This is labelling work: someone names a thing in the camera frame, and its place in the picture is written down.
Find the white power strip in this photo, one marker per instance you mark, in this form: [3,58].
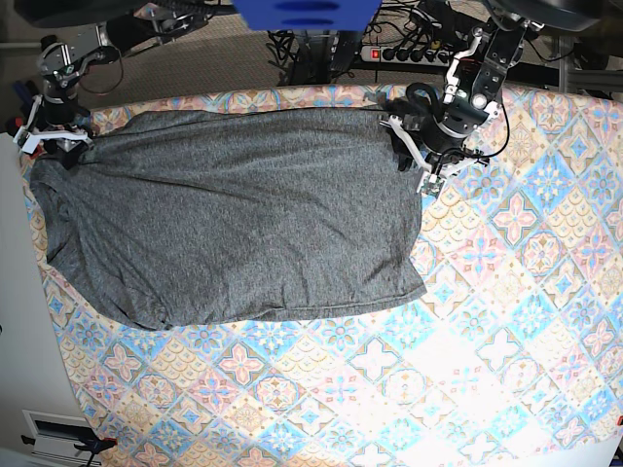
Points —
[409,56]

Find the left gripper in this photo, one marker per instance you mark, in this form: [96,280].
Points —
[435,135]

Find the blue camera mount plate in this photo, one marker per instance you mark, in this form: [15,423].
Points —
[348,15]

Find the white vent panel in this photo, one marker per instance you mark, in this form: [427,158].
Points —
[58,426]

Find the blue black clamp bottom left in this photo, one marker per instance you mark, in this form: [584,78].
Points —
[92,445]

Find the patterned tablecloth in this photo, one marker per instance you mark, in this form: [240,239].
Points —
[514,350]

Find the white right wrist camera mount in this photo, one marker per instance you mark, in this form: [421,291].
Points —
[28,138]

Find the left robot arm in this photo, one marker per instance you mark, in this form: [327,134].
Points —
[474,78]

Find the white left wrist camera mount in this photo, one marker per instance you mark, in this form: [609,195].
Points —
[433,171]

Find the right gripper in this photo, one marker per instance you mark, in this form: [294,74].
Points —
[64,113]

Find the grey t-shirt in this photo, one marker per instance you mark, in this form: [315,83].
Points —
[193,218]

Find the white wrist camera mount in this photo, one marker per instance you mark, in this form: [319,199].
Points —
[433,171]
[28,138]

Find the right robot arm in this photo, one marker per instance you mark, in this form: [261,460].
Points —
[62,65]

